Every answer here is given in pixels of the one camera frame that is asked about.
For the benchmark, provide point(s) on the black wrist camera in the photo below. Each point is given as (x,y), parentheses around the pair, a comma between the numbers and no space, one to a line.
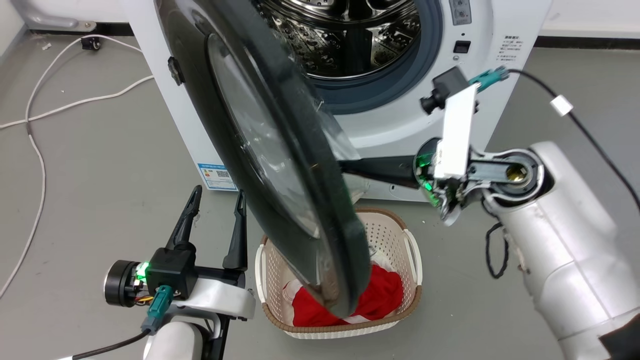
(172,272)
(445,87)

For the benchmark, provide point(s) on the black round washing machine door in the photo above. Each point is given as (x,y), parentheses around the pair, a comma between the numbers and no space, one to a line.
(280,150)

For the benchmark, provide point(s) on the grey washer button panel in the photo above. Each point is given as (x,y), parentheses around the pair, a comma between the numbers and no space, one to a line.
(460,11)

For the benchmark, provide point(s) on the stainless steel washer drum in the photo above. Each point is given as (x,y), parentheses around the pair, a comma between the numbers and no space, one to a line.
(350,40)

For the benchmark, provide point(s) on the white appliance base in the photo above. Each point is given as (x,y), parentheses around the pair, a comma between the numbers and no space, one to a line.
(50,15)

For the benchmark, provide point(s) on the grey rubber door gasket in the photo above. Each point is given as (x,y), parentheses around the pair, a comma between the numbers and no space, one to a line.
(400,85)

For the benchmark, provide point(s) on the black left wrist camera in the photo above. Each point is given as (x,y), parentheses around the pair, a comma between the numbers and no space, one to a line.
(172,272)

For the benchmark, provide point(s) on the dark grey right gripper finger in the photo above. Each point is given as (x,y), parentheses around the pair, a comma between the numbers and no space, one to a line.
(385,171)

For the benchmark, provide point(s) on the white front-load washing machine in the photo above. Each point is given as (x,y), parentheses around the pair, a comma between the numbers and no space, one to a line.
(415,120)

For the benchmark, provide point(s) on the white camera bracket plate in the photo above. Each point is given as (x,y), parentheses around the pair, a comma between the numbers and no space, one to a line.
(457,130)

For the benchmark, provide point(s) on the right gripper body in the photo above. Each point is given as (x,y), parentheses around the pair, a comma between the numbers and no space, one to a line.
(480,172)

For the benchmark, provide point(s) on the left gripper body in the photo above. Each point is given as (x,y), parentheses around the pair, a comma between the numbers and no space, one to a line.
(122,282)

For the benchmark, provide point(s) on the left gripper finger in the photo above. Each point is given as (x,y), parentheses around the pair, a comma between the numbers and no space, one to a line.
(185,220)
(237,240)

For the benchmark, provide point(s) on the blue energy label sticker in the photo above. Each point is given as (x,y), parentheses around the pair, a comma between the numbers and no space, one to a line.
(217,176)

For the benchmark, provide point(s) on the red garment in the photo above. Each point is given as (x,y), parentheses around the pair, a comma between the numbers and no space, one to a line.
(380,300)

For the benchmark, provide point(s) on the black washer door lock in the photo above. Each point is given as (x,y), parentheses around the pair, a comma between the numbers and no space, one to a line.
(462,47)

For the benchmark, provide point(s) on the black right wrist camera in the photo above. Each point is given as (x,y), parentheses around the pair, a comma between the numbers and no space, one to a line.
(445,87)

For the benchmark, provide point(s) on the white laundry basket brown rim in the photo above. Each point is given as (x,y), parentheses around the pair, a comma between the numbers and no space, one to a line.
(395,235)

